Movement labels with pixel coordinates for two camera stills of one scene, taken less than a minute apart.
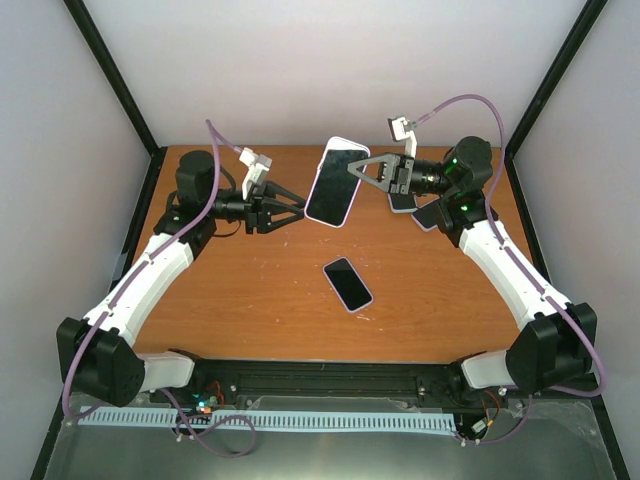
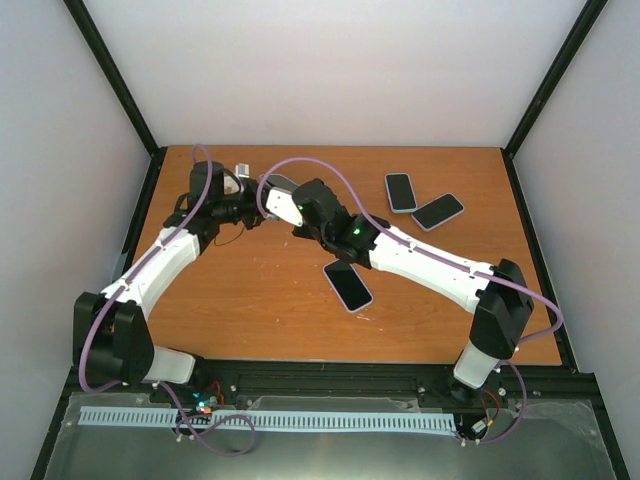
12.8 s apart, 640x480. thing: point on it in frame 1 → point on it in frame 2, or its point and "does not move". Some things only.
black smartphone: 335,186 → 280,181
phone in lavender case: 348,284 does not move
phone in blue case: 428,216 does not move
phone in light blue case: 402,203 does not move
